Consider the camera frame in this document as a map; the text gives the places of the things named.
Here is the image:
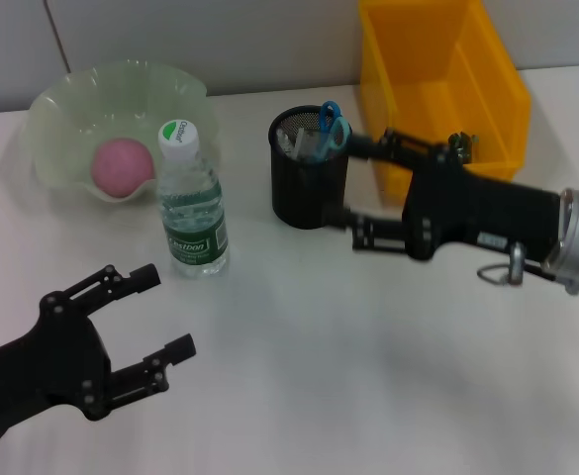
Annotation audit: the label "black mesh pen holder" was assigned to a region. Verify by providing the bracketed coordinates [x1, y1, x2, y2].
[267, 104, 353, 230]

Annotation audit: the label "blue scissors with sheath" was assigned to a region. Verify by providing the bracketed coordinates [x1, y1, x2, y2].
[311, 101, 352, 163]

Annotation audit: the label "silver ballpoint pen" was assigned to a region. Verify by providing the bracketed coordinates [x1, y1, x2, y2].
[274, 128, 298, 159]

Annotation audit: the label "clear water bottle green label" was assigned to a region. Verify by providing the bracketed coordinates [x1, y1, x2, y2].
[157, 120, 231, 278]

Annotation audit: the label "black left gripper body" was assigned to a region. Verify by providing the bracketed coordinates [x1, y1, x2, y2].
[0, 291, 116, 439]

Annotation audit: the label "yellow plastic bin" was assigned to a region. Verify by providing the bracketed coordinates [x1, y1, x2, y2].
[357, 0, 532, 205]

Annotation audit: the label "pale green wavy glass bowl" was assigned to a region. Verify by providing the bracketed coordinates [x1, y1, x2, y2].
[24, 57, 221, 204]

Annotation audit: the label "pink peach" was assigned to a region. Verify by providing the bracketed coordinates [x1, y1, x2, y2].
[90, 138, 155, 199]

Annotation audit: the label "right arm cable with connector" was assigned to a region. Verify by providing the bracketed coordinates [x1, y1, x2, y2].
[476, 241, 560, 288]

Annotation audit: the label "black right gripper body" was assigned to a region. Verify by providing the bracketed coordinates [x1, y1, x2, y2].
[401, 146, 566, 262]

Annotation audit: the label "clear plastic ruler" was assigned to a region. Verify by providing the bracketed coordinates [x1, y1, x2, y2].
[293, 127, 326, 162]

